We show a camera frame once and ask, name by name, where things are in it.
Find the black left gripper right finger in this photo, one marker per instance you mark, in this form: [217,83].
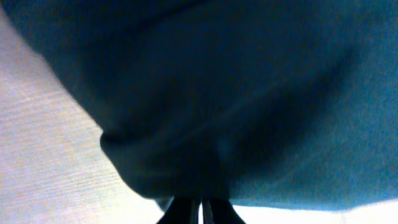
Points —
[219,212]

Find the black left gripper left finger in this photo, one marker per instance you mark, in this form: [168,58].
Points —
[181,211]

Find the black leggings red waistband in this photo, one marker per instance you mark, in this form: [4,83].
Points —
[270,103]

